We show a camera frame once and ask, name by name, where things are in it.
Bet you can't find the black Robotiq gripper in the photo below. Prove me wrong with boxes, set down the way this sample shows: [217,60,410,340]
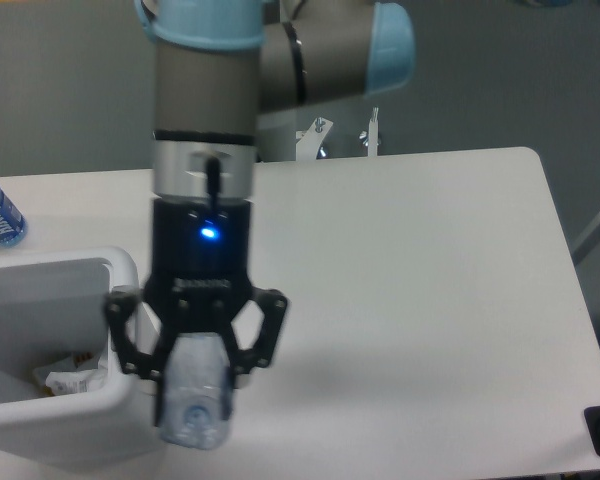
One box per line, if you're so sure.
[103,198,288,427]

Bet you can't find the clear plastic water bottle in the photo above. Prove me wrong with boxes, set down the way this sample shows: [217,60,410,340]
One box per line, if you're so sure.
[159,333,233,450]

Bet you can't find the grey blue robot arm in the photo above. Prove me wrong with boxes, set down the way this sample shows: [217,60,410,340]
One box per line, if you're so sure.
[103,1,416,427]

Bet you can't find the trash pieces inside can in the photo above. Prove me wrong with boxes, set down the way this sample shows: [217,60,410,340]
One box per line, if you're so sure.
[31,349,106,398]

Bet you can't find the white plastic trash can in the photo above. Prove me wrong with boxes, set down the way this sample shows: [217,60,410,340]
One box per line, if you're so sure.
[0,247,164,467]

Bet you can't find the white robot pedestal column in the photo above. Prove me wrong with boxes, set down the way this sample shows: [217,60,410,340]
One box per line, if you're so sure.
[256,109,296,163]

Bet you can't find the white pedestal base frame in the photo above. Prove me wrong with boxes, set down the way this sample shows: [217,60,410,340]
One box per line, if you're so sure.
[295,106,382,162]

